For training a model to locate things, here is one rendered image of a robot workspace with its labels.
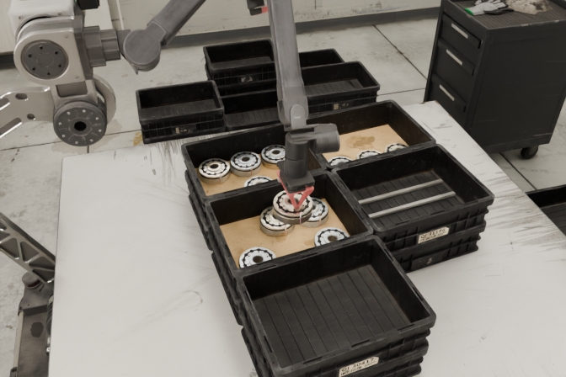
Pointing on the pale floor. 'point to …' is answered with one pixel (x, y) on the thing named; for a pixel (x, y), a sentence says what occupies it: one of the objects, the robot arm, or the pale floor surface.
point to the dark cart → (500, 70)
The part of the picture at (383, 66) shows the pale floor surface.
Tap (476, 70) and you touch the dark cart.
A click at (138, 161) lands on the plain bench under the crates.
